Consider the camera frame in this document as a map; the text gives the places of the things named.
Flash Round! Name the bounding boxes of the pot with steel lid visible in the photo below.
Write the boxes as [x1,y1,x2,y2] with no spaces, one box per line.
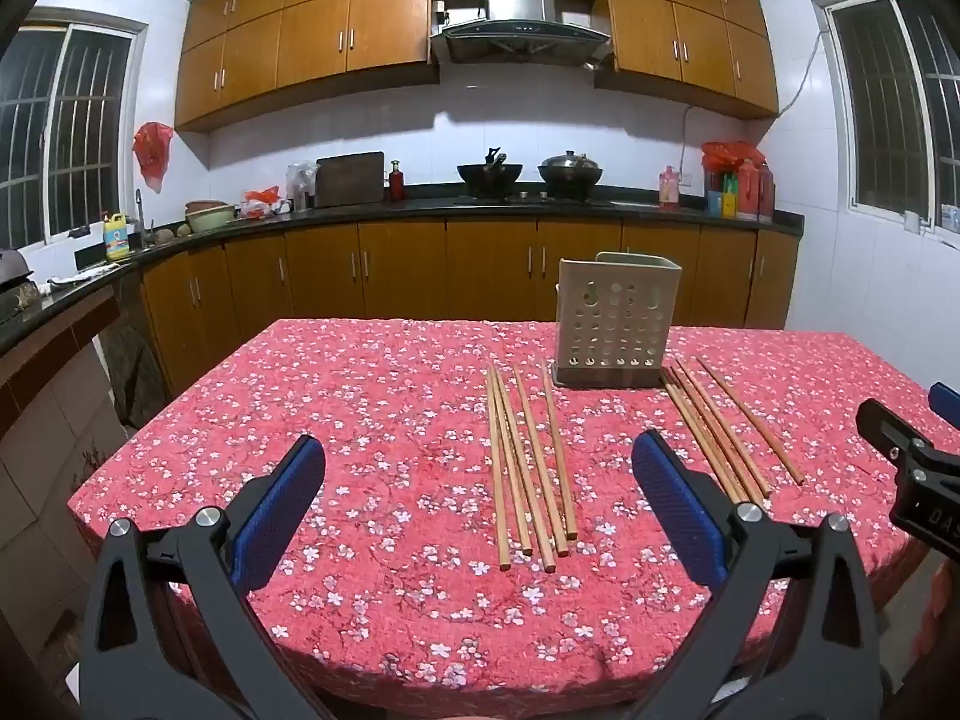
[538,151,603,200]

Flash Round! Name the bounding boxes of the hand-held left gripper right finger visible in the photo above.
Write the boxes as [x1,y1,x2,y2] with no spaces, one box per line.
[631,431,886,720]

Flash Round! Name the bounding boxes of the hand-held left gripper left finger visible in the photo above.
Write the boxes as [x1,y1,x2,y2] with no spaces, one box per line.
[79,433,327,720]

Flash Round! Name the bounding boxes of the red floral tablecloth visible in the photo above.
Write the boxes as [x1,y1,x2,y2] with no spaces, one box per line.
[66,317,960,720]

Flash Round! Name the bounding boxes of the black kitchen countertop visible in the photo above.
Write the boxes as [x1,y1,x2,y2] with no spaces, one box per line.
[0,193,805,357]

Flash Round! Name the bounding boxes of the gas stove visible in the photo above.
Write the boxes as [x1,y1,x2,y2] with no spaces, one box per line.
[454,193,612,208]

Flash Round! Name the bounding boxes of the dark pot lid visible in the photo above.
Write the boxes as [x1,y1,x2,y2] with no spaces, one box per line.
[0,247,35,316]

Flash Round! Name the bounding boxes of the barred window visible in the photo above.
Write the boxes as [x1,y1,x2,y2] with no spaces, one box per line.
[821,0,960,233]
[0,19,147,245]

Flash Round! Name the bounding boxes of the clear plastic bag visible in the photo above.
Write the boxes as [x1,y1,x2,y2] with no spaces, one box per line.
[286,161,320,211]

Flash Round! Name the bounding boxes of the dark sack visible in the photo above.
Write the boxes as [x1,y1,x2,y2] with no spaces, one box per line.
[101,322,170,428]

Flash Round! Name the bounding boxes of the yellow detergent bottle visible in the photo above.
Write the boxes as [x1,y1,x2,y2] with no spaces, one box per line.
[103,211,132,262]

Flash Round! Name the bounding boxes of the dark cutting board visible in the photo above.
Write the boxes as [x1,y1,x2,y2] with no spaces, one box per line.
[315,151,386,209]

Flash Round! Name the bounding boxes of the person's right forearm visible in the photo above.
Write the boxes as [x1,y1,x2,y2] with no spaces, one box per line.
[921,559,960,695]

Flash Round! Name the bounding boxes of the black wok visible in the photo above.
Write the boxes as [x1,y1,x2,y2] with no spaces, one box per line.
[457,148,524,200]

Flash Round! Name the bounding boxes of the chopsticks inside holder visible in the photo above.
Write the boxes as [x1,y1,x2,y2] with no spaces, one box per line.
[174,0,781,132]

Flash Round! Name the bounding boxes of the red and white bag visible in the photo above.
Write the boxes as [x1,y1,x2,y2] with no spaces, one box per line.
[240,187,290,220]

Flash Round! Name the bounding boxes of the beige perforated utensil holder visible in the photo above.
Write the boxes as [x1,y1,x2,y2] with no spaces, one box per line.
[553,251,683,389]

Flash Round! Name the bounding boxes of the green basin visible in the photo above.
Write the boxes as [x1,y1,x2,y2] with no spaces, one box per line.
[185,202,237,233]

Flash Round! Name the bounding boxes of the wooden base cabinets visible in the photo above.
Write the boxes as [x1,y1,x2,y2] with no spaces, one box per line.
[142,217,802,395]

